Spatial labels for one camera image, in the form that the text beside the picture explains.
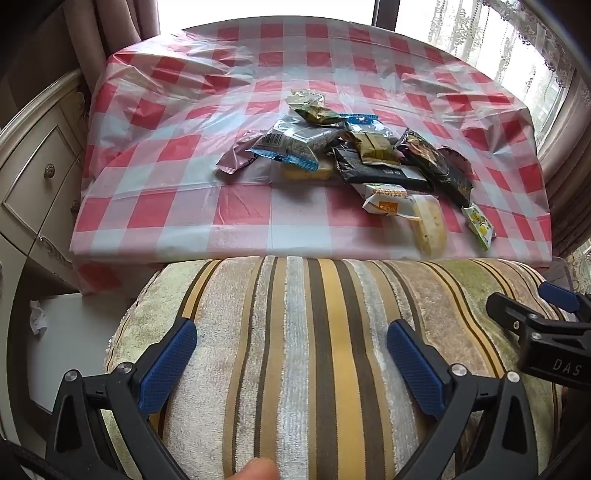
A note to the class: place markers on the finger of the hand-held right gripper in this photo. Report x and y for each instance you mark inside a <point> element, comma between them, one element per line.
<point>508,311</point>
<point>559,295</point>

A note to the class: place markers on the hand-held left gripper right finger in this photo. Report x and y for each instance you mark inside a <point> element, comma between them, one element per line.
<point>415,364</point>

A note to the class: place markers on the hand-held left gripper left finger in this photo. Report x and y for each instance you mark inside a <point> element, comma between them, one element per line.
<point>167,369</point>

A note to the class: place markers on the yellow green snack packet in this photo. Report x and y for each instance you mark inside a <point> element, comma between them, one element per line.
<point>480,224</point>

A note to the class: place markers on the white orange snack packet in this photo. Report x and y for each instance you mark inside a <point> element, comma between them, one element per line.
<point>385,201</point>

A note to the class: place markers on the pink snack packet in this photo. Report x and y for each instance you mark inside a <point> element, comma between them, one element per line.
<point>235,154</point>

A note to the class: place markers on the silver blue snack packet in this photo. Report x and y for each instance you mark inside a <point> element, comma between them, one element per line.
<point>295,138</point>

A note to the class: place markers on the person's left hand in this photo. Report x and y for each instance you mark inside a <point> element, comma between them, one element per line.
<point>256,470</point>

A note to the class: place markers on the beige pleated drape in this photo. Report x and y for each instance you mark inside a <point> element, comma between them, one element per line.
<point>565,184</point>

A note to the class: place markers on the clear pale bread packet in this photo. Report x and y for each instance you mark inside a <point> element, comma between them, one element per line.
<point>428,226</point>

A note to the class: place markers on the striped plush cushion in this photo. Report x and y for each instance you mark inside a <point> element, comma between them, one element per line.
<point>295,350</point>

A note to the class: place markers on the crumpled white tissue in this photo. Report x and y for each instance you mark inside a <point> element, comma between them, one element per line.
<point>38,316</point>

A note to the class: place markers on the dark red snack packet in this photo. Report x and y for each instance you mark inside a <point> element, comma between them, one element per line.
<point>458,160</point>

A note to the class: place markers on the black gold snack packet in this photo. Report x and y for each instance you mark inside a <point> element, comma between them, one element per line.
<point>434,161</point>

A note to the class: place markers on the red white checked tablecloth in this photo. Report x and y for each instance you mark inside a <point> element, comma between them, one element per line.
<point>194,198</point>

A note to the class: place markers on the flat black snack packet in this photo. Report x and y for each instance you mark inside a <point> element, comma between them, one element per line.
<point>388,174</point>

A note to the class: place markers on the round metal drawer knob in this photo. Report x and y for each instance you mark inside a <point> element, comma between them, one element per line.
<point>75,207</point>
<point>48,170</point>

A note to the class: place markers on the olive gold snack packet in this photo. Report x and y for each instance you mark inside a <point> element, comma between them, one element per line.
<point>376,146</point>

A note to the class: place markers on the yellow cake packet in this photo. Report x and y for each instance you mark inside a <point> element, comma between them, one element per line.
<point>302,173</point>

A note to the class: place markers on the cream cabinet with drawers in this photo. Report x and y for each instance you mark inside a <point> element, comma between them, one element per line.
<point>32,184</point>

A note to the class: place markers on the dark green snack packet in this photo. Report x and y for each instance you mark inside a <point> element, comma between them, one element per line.
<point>318,114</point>

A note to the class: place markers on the white lace curtain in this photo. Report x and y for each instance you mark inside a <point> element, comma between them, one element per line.
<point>498,32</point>

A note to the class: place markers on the cream snack packet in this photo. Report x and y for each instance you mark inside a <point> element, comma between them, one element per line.
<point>302,97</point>

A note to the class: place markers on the beige curtain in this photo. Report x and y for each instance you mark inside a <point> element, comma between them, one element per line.
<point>115,32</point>

